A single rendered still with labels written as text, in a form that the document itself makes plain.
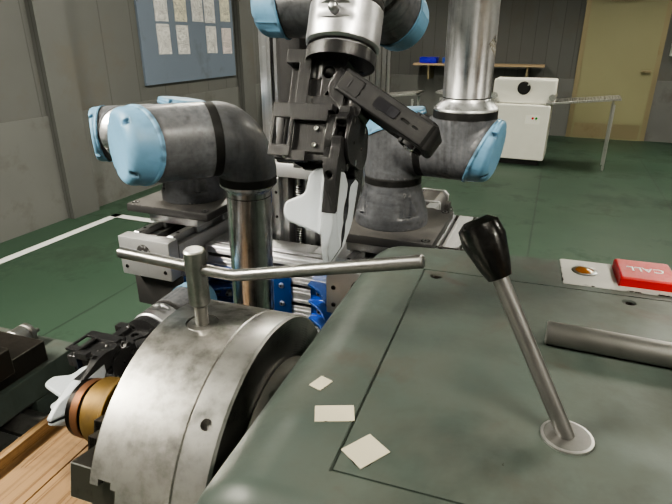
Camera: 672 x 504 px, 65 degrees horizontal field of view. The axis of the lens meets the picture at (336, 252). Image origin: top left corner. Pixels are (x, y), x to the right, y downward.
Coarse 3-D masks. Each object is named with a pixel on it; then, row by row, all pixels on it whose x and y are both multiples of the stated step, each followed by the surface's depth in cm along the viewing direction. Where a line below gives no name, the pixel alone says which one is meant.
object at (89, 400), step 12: (84, 384) 67; (96, 384) 66; (108, 384) 66; (72, 396) 66; (84, 396) 66; (96, 396) 64; (108, 396) 64; (72, 408) 65; (84, 408) 64; (96, 408) 64; (72, 420) 65; (84, 420) 64; (72, 432) 66; (84, 432) 64
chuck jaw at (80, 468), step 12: (96, 420) 61; (96, 432) 58; (84, 456) 54; (72, 468) 52; (84, 468) 52; (72, 480) 53; (84, 480) 52; (72, 492) 53; (84, 492) 52; (96, 492) 50; (108, 492) 49
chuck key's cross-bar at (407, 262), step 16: (128, 256) 56; (144, 256) 56; (160, 256) 55; (400, 256) 44; (416, 256) 44; (208, 272) 53; (224, 272) 52; (240, 272) 51; (256, 272) 50; (272, 272) 50; (288, 272) 49; (304, 272) 48; (320, 272) 47; (336, 272) 47; (352, 272) 46
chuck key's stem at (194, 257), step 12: (192, 252) 52; (204, 252) 53; (192, 264) 53; (192, 276) 53; (204, 276) 54; (192, 288) 54; (204, 288) 54; (192, 300) 54; (204, 300) 55; (204, 312) 56; (204, 324) 56
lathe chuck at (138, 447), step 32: (224, 320) 57; (160, 352) 53; (192, 352) 52; (128, 384) 51; (160, 384) 50; (192, 384) 50; (128, 416) 50; (160, 416) 49; (96, 448) 49; (128, 448) 48; (160, 448) 48; (96, 480) 49; (128, 480) 48; (160, 480) 47
